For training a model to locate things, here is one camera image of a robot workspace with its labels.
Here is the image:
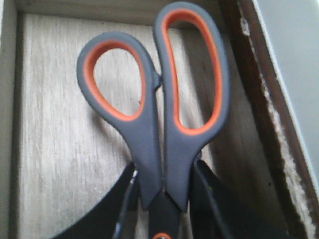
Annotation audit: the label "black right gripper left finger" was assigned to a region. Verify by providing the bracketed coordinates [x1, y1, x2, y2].
[54, 162, 150, 239]

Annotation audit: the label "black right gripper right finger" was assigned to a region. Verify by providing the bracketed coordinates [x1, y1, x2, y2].
[188, 154, 292, 239]

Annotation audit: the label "dark wooden drawer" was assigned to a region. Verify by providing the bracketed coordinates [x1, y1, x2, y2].
[0, 0, 319, 239]

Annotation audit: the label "grey orange handled scissors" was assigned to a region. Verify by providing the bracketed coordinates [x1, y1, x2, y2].
[76, 1, 230, 239]

